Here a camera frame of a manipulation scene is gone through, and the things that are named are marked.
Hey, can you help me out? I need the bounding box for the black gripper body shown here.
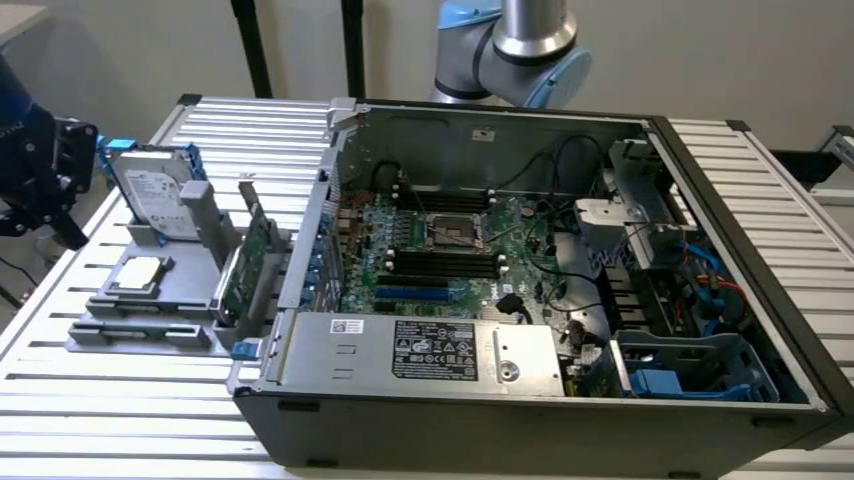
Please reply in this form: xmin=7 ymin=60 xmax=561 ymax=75
xmin=0 ymin=52 xmax=100 ymax=211

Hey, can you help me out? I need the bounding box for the blue expansion slot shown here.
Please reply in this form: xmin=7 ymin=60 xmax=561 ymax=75
xmin=373 ymin=287 xmax=450 ymax=300

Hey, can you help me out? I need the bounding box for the black RAM slot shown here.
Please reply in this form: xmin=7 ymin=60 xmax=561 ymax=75
xmin=388 ymin=262 xmax=505 ymax=272
xmin=393 ymin=199 xmax=494 ymax=208
xmin=389 ymin=255 xmax=505 ymax=265
xmin=393 ymin=193 xmax=494 ymax=202
xmin=393 ymin=187 xmax=494 ymax=196
xmin=393 ymin=205 xmax=494 ymax=214
xmin=389 ymin=249 xmax=505 ymax=259
xmin=386 ymin=268 xmax=505 ymax=279

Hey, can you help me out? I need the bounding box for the hard disk in blue caddy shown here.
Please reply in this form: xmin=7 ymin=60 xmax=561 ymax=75
xmin=96 ymin=139 xmax=205 ymax=247

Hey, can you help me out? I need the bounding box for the silver CPU chip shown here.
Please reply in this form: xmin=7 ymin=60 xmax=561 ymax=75
xmin=108 ymin=256 xmax=174 ymax=292

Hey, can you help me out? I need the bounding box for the grey parts rack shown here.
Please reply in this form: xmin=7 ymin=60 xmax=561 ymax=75
xmin=63 ymin=179 xmax=294 ymax=359

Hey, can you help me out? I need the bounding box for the green graphics card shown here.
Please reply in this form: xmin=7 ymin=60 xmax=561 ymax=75
xmin=210 ymin=179 xmax=282 ymax=322

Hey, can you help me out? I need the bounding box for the black stand pole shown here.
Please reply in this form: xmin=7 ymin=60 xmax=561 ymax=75
xmin=229 ymin=0 xmax=274 ymax=99
xmin=338 ymin=0 xmax=369 ymax=99

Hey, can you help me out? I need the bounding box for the silver power supply unit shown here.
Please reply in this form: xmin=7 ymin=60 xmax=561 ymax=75
xmin=276 ymin=312 xmax=565 ymax=399

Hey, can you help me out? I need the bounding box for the metal CPU socket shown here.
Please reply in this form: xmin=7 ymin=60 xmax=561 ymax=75
xmin=412 ymin=212 xmax=498 ymax=251

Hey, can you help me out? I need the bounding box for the green motherboard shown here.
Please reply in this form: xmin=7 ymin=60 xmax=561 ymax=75
xmin=332 ymin=192 xmax=576 ymax=322

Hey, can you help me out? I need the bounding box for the black open PC case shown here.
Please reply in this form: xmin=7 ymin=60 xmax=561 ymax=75
xmin=229 ymin=97 xmax=854 ymax=464

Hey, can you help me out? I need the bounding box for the metal drive cage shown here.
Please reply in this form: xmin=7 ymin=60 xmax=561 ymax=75
xmin=572 ymin=139 xmax=701 ymax=267

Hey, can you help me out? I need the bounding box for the blue plastic disk bay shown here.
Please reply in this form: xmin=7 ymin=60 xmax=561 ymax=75
xmin=609 ymin=329 xmax=779 ymax=402

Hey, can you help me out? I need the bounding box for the thin black cable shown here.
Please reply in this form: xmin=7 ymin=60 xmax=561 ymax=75
xmin=0 ymin=257 xmax=35 ymax=312

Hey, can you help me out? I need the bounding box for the short black looped wire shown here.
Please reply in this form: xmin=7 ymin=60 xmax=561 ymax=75
xmin=369 ymin=160 xmax=402 ymax=190

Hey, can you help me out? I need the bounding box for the black wire with plug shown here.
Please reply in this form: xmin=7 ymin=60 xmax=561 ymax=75
xmin=494 ymin=293 xmax=529 ymax=325

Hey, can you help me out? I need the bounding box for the long black looped wire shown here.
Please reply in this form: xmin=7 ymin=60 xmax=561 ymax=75
xmin=519 ymin=134 xmax=609 ymax=197

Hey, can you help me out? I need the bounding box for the blue data wire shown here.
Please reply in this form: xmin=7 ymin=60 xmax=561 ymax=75
xmin=672 ymin=238 xmax=727 ymax=335

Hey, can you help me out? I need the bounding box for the red data wire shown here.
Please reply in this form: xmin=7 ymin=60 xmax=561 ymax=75
xmin=713 ymin=278 xmax=747 ymax=312

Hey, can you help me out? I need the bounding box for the aluminium profile rail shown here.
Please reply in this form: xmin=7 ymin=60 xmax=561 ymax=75
xmin=807 ymin=124 xmax=854 ymax=206

